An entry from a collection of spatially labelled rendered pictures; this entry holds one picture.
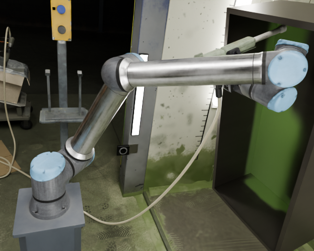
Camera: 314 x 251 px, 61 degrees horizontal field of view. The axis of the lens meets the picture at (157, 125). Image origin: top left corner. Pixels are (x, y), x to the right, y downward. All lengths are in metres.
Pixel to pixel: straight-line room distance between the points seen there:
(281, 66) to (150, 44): 1.24
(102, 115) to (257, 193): 1.27
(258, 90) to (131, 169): 1.54
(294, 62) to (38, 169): 1.05
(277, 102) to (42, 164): 0.99
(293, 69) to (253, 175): 1.48
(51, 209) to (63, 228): 0.10
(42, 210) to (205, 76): 0.97
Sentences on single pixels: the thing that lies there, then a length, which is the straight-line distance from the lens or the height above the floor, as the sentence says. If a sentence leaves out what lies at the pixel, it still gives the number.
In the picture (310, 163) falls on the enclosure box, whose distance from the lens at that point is 1.26.
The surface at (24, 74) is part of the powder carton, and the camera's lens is 3.24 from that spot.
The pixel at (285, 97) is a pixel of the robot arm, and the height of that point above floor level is 1.42.
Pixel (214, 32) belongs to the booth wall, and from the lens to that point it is 2.05.
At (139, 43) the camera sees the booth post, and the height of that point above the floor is 1.34.
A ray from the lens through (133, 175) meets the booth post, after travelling 2.31.
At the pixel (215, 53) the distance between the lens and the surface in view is 1.11.
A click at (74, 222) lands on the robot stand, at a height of 0.64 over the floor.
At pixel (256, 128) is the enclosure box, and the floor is 0.93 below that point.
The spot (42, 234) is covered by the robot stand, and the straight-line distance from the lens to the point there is 1.41.
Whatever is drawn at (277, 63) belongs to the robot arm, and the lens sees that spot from 0.75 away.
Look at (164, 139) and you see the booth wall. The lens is 2.20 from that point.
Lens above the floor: 1.66
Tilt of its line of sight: 27 degrees down
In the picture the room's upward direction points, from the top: 9 degrees clockwise
